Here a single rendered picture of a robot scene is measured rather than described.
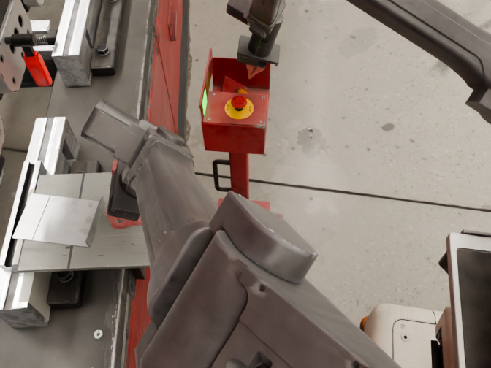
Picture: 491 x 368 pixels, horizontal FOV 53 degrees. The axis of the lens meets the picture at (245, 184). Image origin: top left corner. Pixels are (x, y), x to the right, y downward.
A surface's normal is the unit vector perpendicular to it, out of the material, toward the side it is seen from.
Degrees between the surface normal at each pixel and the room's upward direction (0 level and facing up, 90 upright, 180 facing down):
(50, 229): 0
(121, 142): 46
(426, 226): 0
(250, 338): 36
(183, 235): 56
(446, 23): 40
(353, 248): 0
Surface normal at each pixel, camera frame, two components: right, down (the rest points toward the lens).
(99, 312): -0.01, -0.55
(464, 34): 0.01, 0.13
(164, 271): -0.82, -0.45
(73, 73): 0.04, 0.84
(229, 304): -0.26, -0.05
